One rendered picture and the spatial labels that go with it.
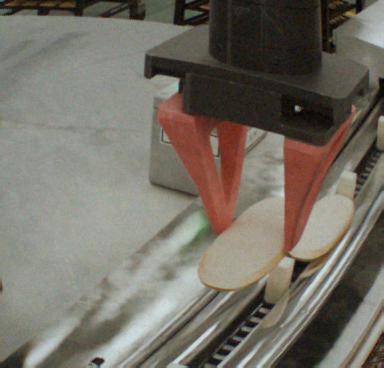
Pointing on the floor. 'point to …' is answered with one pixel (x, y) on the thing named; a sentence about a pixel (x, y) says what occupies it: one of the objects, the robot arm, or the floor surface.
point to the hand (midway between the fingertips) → (259, 224)
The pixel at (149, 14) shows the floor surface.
